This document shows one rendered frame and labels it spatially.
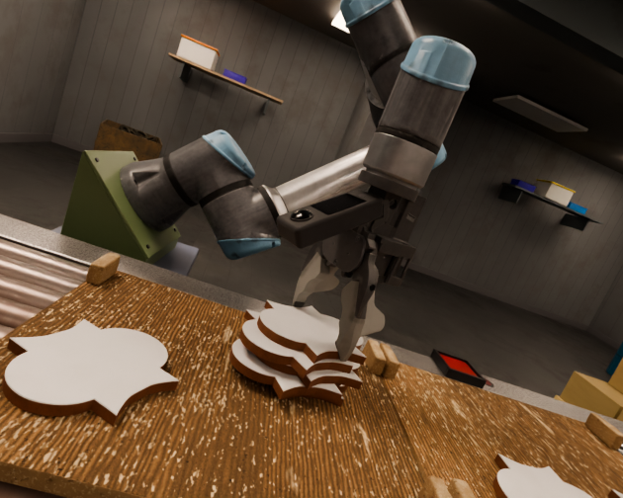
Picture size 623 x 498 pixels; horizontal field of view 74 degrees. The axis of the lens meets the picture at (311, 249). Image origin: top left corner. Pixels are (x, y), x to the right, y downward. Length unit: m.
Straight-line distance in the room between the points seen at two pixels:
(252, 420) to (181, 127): 6.77
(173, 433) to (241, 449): 0.06
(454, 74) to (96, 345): 0.44
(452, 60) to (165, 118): 6.75
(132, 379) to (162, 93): 6.83
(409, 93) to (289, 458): 0.37
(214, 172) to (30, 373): 0.54
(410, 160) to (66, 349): 0.38
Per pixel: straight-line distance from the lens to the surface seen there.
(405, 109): 0.47
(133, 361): 0.43
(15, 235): 0.76
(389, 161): 0.46
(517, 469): 0.57
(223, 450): 0.38
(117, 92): 7.31
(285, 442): 0.42
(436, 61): 0.48
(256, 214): 0.83
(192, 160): 0.86
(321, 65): 7.17
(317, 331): 0.51
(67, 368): 0.41
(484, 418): 0.67
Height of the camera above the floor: 1.18
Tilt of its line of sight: 11 degrees down
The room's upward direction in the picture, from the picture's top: 22 degrees clockwise
